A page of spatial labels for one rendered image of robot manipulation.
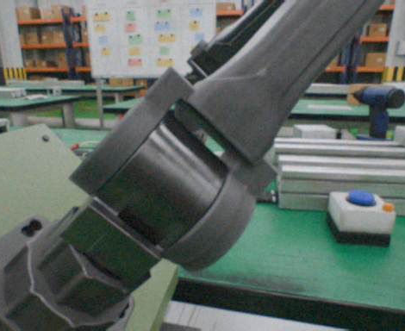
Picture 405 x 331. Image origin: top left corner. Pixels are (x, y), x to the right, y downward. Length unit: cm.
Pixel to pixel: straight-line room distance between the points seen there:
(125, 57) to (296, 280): 359
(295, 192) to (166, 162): 49
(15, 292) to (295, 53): 23
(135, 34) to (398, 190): 344
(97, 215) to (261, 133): 11
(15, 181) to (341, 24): 30
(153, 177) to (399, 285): 39
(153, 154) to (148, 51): 359
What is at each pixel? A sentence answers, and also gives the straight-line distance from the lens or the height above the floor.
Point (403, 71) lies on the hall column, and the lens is 653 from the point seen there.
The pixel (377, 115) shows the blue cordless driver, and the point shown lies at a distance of 108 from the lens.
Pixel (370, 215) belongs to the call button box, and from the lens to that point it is 55.
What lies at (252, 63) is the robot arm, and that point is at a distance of 20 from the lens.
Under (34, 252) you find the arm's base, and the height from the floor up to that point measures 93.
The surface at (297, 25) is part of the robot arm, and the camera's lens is 22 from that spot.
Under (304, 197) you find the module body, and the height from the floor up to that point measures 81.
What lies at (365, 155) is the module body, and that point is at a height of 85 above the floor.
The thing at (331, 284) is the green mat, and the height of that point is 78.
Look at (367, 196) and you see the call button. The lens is 57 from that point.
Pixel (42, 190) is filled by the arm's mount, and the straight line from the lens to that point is 35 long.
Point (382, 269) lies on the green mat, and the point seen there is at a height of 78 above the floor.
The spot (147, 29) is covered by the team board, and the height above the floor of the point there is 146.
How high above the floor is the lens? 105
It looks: 17 degrees down
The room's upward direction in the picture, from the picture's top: straight up
